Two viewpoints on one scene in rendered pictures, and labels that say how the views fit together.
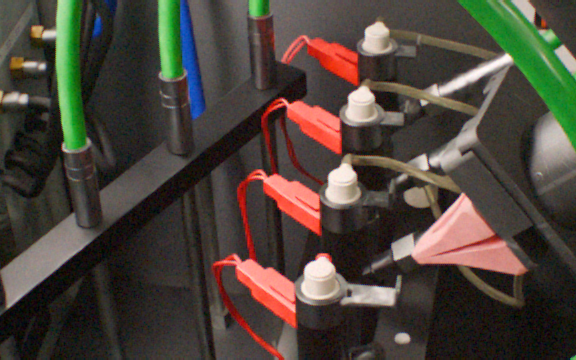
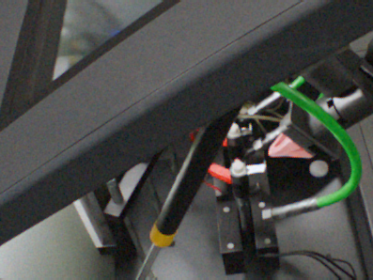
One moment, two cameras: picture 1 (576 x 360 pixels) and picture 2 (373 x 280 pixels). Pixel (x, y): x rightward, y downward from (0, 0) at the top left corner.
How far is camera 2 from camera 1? 30 cm
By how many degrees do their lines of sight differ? 15
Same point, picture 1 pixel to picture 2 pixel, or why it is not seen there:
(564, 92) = (331, 123)
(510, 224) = (305, 144)
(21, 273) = (125, 187)
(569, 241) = (326, 146)
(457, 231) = (287, 147)
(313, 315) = (239, 180)
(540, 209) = (315, 138)
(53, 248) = (133, 174)
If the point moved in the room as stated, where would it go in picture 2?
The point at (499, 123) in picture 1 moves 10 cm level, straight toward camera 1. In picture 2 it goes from (296, 113) to (309, 169)
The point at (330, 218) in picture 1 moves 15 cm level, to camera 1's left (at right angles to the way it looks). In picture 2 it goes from (231, 142) to (143, 169)
